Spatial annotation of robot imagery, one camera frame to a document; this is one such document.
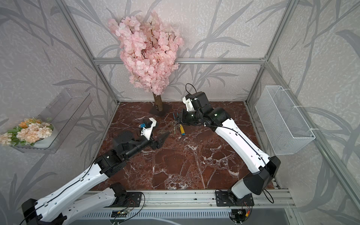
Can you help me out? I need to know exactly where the white wire mesh basket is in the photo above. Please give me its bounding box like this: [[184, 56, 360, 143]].
[[255, 85, 316, 155]]

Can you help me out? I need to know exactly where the blue yellow garden fork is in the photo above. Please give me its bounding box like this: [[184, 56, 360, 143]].
[[176, 123, 186, 136]]

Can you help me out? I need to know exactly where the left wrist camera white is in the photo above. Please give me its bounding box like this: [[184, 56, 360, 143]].
[[140, 118, 157, 140]]

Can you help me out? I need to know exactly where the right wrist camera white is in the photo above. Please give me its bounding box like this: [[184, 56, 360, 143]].
[[182, 97, 195, 112]]

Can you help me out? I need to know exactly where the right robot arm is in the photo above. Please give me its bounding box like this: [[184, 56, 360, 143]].
[[176, 91, 281, 203]]

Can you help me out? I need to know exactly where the pink cherry blossom tree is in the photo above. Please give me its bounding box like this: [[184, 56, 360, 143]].
[[108, 11, 184, 114]]

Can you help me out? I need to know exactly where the clear acrylic wall shelf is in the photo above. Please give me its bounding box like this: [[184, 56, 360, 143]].
[[15, 88, 92, 154]]

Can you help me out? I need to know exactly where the peach flower bouquet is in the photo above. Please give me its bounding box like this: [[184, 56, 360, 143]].
[[1, 117, 54, 147]]

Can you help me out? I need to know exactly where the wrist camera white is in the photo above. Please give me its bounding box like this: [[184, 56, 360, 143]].
[[140, 118, 157, 140], [182, 97, 195, 112]]

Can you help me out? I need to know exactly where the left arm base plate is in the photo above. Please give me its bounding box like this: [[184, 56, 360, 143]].
[[108, 192, 143, 208]]

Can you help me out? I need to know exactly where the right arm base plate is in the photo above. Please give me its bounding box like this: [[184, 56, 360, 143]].
[[215, 189, 255, 207]]

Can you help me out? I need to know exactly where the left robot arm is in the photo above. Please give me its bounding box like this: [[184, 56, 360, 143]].
[[22, 131, 170, 225]]

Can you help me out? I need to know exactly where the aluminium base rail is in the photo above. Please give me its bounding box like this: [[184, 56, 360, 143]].
[[75, 189, 296, 211]]

